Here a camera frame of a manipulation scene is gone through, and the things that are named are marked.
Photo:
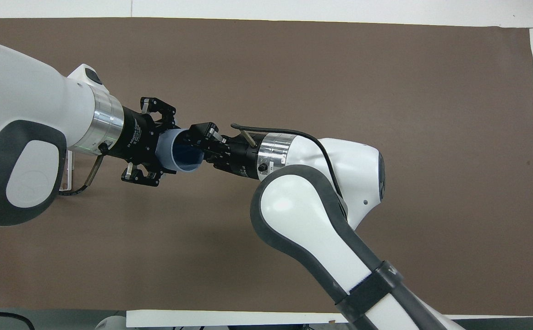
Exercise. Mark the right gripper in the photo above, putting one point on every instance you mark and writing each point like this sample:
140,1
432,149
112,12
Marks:
239,158

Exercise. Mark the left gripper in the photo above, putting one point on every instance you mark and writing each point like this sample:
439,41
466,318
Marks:
135,137

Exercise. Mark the blue cup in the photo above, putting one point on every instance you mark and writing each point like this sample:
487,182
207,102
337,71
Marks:
174,149

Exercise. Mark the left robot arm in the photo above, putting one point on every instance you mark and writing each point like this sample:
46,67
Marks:
23,101

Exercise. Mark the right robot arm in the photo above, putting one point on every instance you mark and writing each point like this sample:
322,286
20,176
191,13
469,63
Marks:
307,215

